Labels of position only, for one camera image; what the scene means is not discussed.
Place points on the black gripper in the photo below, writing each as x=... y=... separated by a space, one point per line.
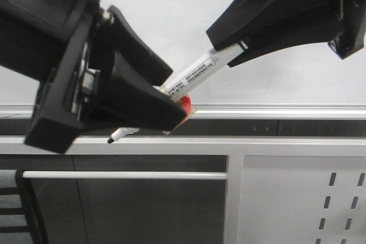
x=47 y=40
x=272 y=25

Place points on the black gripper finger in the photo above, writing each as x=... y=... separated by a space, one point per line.
x=125 y=99

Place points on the red round magnet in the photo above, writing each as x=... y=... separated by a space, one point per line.
x=185 y=103

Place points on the white whiteboard marker pen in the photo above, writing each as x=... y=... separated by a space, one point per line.
x=199 y=71

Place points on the white metal whiteboard stand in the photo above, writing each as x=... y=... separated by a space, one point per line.
x=153 y=210

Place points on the white perforated stand panel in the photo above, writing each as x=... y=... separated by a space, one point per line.
x=302 y=200

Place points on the white whiteboard with aluminium frame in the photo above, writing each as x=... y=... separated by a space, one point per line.
x=303 y=82

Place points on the white horizontal stand rail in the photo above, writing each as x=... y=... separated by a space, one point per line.
x=124 y=175

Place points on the black chair frame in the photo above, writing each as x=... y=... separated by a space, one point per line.
x=21 y=218

